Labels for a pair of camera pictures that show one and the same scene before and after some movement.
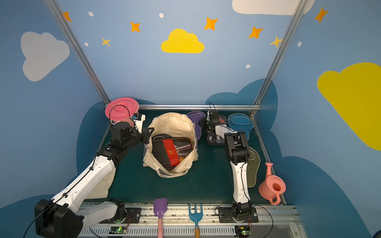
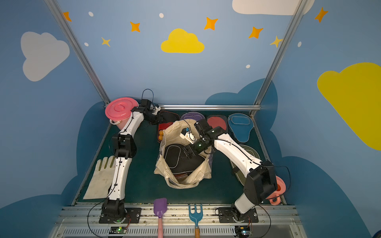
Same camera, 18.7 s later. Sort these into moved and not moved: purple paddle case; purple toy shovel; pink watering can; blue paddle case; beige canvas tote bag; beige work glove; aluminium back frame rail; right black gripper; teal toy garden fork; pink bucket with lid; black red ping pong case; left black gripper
Moved: beige canvas tote bag; left black gripper; black red ping pong case; right black gripper
Not moved: blue paddle case; aluminium back frame rail; purple toy shovel; pink bucket with lid; purple paddle case; pink watering can; beige work glove; teal toy garden fork
